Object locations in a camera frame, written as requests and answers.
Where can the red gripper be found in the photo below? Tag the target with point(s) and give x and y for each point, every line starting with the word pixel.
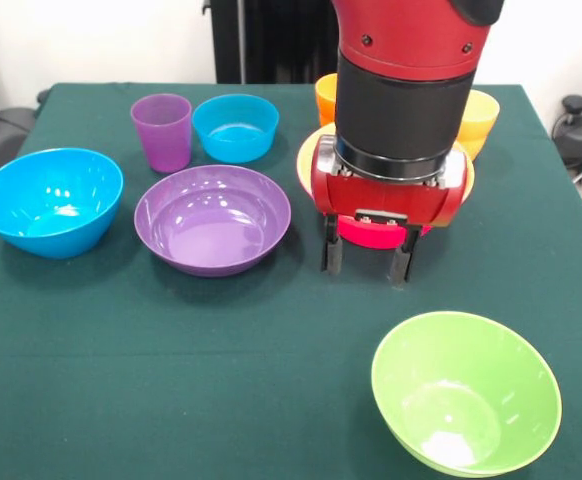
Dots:
pixel 386 197

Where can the pink bowl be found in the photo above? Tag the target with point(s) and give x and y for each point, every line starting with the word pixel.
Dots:
pixel 371 237

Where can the purple bowl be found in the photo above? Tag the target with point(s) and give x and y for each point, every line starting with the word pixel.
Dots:
pixel 211 225

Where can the green bowl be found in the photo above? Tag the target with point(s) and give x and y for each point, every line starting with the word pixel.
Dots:
pixel 466 400

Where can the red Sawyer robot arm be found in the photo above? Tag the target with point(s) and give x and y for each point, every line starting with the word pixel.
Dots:
pixel 406 100

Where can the orange cup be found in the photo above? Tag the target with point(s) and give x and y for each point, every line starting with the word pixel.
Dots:
pixel 325 100

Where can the dark green table cloth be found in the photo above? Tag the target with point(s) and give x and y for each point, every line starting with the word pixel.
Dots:
pixel 291 400

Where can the yellow cup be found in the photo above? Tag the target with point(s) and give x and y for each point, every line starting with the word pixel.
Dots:
pixel 483 120

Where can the small blue bowl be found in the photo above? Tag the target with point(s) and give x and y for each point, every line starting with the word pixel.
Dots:
pixel 233 135

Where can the purple cup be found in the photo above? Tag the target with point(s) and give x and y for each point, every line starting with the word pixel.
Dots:
pixel 163 135

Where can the large blue bowl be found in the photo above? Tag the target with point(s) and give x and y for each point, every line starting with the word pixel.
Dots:
pixel 46 200

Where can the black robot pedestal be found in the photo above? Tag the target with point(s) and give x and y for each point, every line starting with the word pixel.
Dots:
pixel 271 40

